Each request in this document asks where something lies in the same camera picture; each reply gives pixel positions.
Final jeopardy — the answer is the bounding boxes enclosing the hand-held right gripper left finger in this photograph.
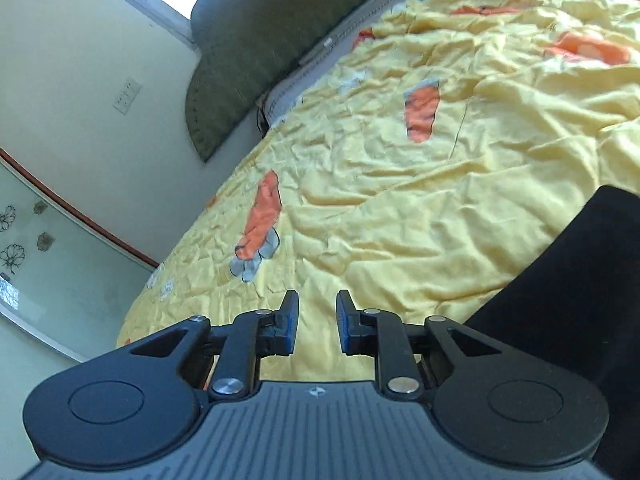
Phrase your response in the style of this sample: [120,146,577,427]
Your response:
[129,290,300,402]

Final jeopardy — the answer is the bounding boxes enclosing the green padded headboard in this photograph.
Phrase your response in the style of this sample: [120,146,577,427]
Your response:
[184,0,417,164]

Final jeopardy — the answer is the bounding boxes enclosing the black pants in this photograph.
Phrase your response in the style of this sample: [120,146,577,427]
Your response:
[462,185,640,480]

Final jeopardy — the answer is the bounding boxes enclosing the glass door with flower stickers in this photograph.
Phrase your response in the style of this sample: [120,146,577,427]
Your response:
[0,147,161,364]

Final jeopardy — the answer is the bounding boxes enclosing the striped grey pillow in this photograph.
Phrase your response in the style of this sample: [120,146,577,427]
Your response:
[261,0,418,130]

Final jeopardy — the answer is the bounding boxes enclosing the yellow carrot print quilt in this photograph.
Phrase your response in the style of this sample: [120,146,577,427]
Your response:
[116,0,640,385]

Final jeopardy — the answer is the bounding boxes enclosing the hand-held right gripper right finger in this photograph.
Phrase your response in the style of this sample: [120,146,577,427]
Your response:
[336,289,507,402]

